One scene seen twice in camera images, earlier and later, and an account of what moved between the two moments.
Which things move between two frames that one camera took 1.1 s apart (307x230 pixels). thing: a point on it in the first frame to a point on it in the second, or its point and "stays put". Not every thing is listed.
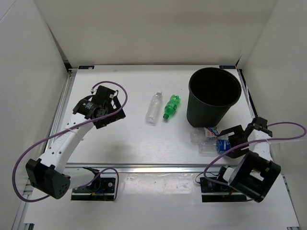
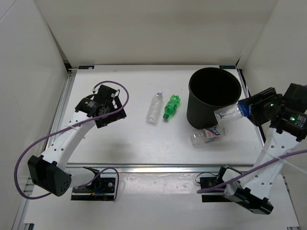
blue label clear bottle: (213, 147) to (241, 109)
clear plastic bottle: (153, 112) stays put
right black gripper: (231, 138) to (269, 94)
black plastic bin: (211, 92) stays put
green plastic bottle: (171, 106) stays put
